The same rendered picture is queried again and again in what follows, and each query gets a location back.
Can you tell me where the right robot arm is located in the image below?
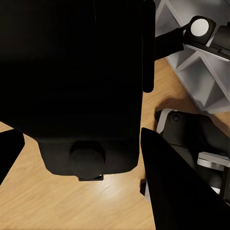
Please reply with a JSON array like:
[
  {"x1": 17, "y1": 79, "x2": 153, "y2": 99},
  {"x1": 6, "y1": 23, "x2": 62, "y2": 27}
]
[{"x1": 155, "y1": 16, "x2": 230, "y2": 62}]

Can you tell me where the digital camera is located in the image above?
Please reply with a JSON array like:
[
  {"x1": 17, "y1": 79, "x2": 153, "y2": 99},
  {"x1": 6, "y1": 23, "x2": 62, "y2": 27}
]
[{"x1": 0, "y1": 0, "x2": 156, "y2": 182}]

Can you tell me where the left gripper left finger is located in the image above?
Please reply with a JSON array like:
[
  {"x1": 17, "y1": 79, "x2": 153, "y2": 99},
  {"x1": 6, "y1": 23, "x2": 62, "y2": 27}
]
[{"x1": 0, "y1": 128, "x2": 25, "y2": 185}]

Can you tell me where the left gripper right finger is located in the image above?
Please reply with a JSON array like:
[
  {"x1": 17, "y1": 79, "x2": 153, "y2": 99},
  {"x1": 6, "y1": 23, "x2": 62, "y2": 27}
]
[{"x1": 141, "y1": 127, "x2": 230, "y2": 230}]

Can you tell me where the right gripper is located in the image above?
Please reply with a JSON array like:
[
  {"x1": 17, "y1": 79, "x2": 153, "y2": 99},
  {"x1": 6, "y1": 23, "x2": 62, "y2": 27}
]
[{"x1": 155, "y1": 34, "x2": 170, "y2": 60}]

